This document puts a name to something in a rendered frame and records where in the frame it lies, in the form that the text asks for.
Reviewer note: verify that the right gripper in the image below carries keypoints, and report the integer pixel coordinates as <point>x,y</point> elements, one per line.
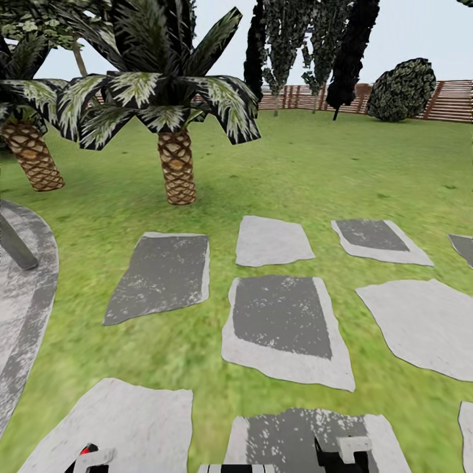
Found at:
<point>333,463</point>

